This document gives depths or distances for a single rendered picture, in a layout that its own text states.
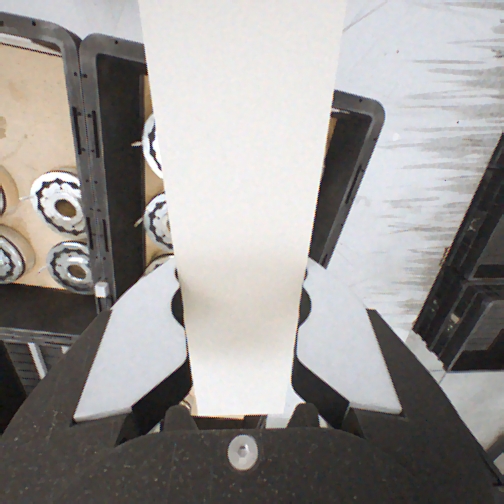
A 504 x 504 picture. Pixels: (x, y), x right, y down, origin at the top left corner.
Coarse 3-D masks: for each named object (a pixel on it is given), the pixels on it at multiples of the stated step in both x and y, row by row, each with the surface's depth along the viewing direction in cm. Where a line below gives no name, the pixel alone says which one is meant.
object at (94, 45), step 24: (96, 48) 21; (120, 48) 21; (144, 48) 21; (96, 72) 22; (96, 96) 23; (336, 96) 24; (360, 96) 24; (96, 120) 25; (384, 120) 25; (96, 144) 25; (96, 168) 26; (360, 168) 27; (96, 192) 27; (96, 216) 29; (336, 216) 30; (336, 240) 31
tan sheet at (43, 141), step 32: (0, 64) 29; (32, 64) 29; (0, 96) 31; (32, 96) 31; (64, 96) 31; (0, 128) 32; (32, 128) 32; (64, 128) 33; (0, 160) 34; (32, 160) 34; (64, 160) 35; (32, 224) 39; (64, 288) 45
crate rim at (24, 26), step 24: (0, 24) 21; (24, 24) 20; (48, 24) 20; (72, 48) 21; (72, 72) 22; (72, 96) 23; (72, 120) 24; (96, 240) 30; (96, 264) 32; (48, 336) 37; (72, 336) 38
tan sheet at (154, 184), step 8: (144, 80) 30; (144, 88) 31; (144, 96) 31; (144, 104) 32; (152, 104) 32; (152, 112) 32; (336, 120) 33; (328, 128) 34; (328, 136) 34; (328, 144) 35; (152, 176) 36; (152, 184) 37; (160, 184) 37; (152, 192) 37; (152, 248) 42; (160, 248) 42; (152, 256) 43
